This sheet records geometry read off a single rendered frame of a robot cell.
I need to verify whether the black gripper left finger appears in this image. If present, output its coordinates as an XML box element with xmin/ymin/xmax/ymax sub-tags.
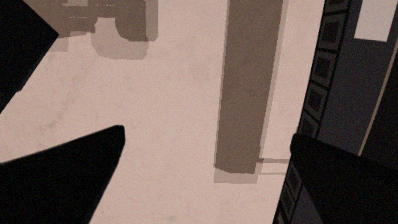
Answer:
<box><xmin>0</xmin><ymin>125</ymin><xmax>126</xmax><ymax>224</ymax></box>

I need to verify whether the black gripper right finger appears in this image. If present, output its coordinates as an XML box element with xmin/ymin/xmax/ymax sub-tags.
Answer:
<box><xmin>290</xmin><ymin>133</ymin><xmax>398</xmax><ymax>224</ymax></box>

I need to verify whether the black rectangular panel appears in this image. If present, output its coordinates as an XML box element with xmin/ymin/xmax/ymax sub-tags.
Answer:
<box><xmin>361</xmin><ymin>49</ymin><xmax>398</xmax><ymax>170</ymax></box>

